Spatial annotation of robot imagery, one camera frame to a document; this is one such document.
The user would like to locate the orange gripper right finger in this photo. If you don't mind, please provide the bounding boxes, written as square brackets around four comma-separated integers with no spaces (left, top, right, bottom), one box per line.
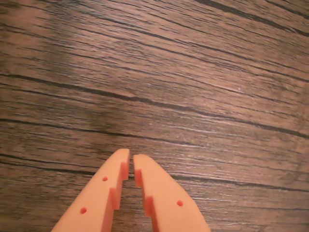
[133,154,211,232]

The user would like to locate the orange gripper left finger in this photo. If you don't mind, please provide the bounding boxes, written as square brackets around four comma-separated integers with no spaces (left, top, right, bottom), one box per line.
[50,148,130,232]

